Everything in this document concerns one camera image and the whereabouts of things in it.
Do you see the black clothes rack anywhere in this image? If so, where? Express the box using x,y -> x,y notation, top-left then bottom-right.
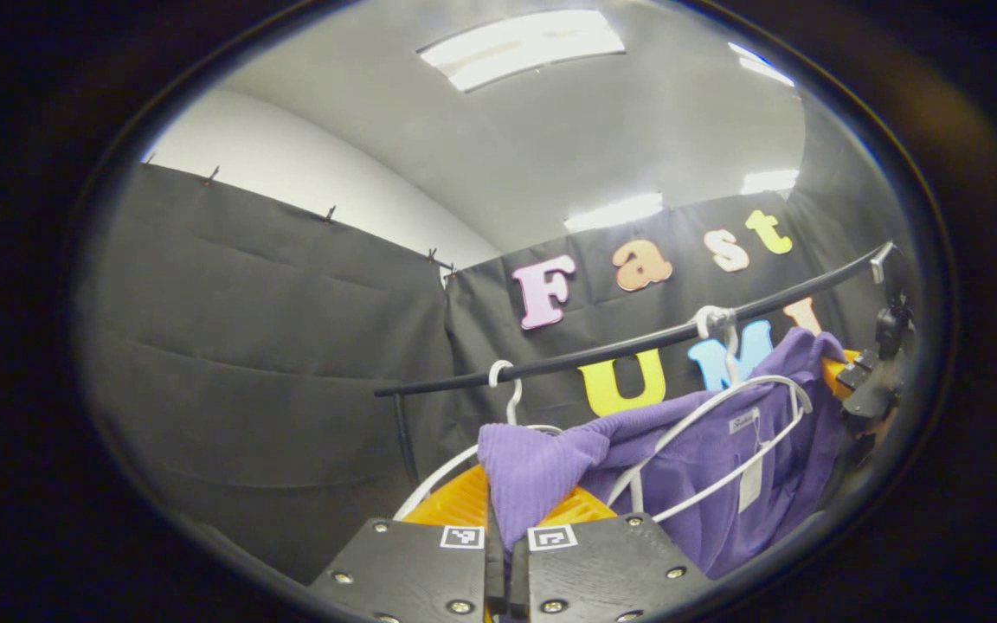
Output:
375,241 -> 896,485

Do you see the large ceiling light panel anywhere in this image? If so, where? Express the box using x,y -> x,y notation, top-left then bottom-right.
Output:
418,10 -> 626,93

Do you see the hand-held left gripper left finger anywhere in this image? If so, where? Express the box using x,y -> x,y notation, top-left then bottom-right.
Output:
307,466 -> 510,623

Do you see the purple corduroy jacket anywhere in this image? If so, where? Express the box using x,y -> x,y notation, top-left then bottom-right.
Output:
477,327 -> 854,579

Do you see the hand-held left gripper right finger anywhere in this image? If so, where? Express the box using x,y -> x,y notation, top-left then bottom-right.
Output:
510,485 -> 717,623

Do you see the black backdrop cloth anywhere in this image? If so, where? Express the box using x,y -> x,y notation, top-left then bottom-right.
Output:
74,160 -> 919,585

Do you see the white clothes hanger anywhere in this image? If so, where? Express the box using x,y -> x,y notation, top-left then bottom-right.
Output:
607,305 -> 814,523
393,360 -> 565,522

